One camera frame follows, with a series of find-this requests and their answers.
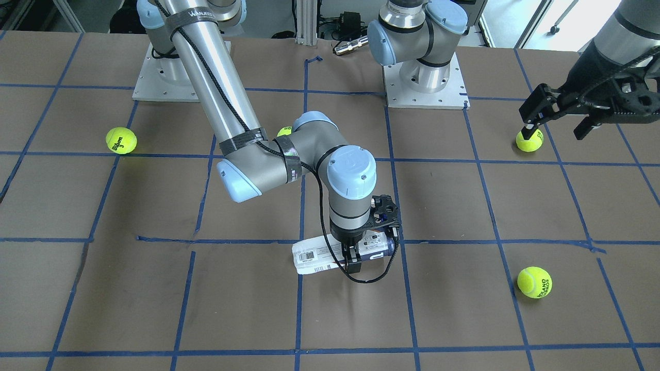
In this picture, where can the tennis ball near base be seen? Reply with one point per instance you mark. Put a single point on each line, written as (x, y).
(532, 144)

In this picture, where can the white blue tennis ball can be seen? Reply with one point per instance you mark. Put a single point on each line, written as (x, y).
(312, 255)

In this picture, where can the tennis ball centre back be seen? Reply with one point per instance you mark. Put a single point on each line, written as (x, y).
(285, 131)

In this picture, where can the Wilson tennis ball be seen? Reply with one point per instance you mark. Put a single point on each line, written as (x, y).
(121, 140)

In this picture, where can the aluminium frame post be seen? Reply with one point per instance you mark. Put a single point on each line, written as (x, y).
(306, 22)

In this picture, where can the tennis ball front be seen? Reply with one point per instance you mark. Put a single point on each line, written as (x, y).
(534, 282)

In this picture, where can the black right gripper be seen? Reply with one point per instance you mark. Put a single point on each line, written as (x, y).
(347, 240)

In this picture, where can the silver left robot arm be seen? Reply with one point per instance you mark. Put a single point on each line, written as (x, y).
(429, 31)

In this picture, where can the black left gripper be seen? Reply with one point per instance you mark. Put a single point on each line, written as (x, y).
(581, 77)

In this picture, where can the silver metal connector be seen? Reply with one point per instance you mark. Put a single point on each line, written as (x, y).
(343, 48)

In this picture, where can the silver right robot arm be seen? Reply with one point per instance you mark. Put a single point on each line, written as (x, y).
(190, 32)

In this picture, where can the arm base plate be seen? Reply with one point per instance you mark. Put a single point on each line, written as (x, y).
(412, 84)
(163, 81)

